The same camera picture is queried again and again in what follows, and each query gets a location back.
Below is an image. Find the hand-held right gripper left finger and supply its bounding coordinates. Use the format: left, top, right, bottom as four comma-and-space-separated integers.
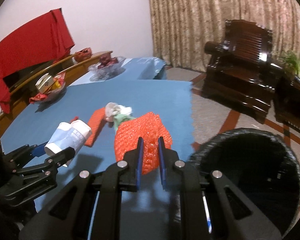
19, 137, 145, 240

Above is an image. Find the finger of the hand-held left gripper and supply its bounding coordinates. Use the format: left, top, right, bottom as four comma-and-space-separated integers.
2, 144, 47, 174
0, 147, 76, 207

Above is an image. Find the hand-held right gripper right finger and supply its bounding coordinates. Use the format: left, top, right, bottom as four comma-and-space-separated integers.
158, 137, 283, 240

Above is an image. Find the white blue paper cup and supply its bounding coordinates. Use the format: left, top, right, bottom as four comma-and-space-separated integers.
44, 121, 92, 167

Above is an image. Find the orange foam fruit net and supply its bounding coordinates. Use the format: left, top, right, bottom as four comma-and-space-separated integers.
114, 112, 173, 175
84, 107, 107, 147

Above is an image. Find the black lined trash bin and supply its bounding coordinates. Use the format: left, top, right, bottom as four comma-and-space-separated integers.
189, 128, 300, 237

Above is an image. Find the red snack packet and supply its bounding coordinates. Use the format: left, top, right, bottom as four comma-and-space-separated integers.
54, 72, 66, 88
29, 92, 49, 104

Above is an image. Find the glass snack bowl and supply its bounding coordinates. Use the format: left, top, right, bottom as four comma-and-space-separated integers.
30, 80, 67, 103

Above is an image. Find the white crumpled tissue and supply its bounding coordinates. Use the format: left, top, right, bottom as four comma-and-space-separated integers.
104, 102, 133, 122

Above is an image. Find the white pen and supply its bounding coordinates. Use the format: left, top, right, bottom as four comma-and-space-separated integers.
202, 191, 212, 233

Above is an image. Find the blue tablecloth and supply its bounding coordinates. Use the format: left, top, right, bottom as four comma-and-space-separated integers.
70, 57, 167, 81
0, 79, 195, 240

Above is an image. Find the yellow white carton box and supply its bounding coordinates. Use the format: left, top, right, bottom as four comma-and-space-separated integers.
35, 73, 55, 92

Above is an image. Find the black television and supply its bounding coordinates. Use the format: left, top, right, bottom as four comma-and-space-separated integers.
2, 60, 65, 88

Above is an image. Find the wooden cabinet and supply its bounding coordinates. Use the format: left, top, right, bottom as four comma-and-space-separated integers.
0, 51, 113, 135

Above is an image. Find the glass fruit bowl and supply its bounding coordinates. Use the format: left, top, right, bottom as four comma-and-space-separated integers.
88, 56, 127, 77

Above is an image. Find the red cloth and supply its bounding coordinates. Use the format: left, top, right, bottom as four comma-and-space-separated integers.
0, 9, 75, 114

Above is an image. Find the dark wooden armchair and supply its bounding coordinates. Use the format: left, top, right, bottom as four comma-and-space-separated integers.
201, 19, 278, 124

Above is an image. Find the dark wooden side table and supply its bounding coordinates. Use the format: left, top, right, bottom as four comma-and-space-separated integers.
274, 75, 300, 135

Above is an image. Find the beige patterned curtain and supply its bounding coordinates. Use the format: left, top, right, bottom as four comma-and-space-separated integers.
143, 0, 300, 73

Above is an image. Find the potted green plant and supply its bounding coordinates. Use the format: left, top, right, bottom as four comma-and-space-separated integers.
281, 51, 300, 83

